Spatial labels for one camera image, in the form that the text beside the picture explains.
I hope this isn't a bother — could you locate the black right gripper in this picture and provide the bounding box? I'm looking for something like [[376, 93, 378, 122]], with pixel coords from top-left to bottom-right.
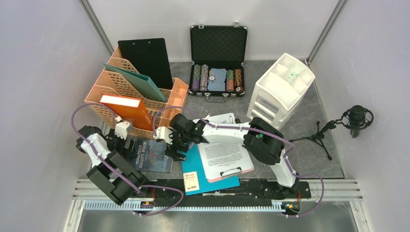
[[165, 128, 191, 162]]

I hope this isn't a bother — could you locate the Nineteen Eighty-Four dark book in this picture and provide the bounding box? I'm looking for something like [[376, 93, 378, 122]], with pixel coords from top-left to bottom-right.
[[130, 138, 173, 173]]

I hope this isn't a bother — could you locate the orange Good Morning book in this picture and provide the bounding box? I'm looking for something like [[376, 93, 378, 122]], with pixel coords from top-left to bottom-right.
[[100, 94, 153, 131]]

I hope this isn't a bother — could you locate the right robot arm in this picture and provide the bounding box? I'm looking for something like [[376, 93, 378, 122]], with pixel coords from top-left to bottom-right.
[[155, 114, 299, 197]]

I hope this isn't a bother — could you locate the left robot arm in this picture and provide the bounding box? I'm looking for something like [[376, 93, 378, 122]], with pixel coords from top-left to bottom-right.
[[76, 126, 152, 205]]

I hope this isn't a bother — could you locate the blue plastic folder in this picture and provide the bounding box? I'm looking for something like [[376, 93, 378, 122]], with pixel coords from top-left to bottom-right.
[[181, 143, 241, 196]]

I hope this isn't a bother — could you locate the pink clipboard with paper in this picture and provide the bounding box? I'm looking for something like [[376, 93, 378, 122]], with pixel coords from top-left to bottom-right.
[[192, 113, 255, 184]]

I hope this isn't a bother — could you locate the peach plastic file organizer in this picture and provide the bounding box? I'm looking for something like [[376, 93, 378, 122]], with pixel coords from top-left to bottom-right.
[[85, 46, 189, 139]]

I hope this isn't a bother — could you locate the teal folder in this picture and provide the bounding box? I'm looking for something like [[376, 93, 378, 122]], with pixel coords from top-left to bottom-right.
[[104, 64, 167, 102]]

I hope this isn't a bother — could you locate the black clipboard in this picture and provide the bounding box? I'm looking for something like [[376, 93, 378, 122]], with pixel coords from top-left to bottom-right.
[[117, 38, 173, 90]]

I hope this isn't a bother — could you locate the black poker chip case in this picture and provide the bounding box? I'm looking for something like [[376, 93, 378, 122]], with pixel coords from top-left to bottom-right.
[[188, 22, 248, 102]]

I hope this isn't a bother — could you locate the white drawer organizer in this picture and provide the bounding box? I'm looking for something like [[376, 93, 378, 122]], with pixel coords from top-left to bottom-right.
[[247, 53, 315, 130]]

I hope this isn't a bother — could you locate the black microphone on tripod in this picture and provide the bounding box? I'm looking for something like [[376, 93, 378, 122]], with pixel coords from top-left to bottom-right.
[[288, 105, 374, 161]]

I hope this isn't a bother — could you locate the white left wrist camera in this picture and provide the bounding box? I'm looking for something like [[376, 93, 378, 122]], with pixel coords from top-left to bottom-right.
[[114, 116, 133, 140]]

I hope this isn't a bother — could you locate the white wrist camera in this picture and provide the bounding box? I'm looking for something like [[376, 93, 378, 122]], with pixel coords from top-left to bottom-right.
[[114, 116, 133, 140], [154, 127, 173, 145]]

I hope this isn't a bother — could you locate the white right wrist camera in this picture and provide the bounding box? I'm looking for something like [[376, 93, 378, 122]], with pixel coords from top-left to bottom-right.
[[154, 127, 173, 145]]

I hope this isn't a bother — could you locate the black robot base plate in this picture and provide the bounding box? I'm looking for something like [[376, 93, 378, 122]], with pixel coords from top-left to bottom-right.
[[148, 179, 312, 200]]

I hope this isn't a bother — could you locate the aluminium slotted rail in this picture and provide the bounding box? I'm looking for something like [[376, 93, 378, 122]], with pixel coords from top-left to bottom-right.
[[83, 200, 284, 213]]

